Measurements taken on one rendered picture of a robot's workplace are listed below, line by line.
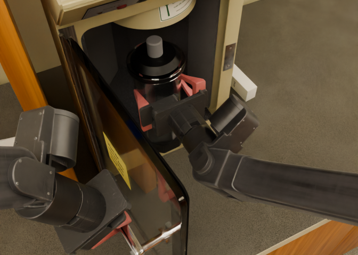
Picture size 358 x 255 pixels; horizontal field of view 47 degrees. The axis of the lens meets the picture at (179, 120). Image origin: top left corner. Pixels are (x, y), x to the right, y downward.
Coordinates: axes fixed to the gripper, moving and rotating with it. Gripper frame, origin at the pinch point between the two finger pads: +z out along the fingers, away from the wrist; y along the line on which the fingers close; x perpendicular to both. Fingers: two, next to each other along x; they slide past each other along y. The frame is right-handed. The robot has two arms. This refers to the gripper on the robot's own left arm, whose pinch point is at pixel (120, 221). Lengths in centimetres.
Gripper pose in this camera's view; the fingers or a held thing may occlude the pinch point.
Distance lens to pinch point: 63.8
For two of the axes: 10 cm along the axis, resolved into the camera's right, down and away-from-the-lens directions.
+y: -7.7, 6.4, 0.5
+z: 3.6, 3.7, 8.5
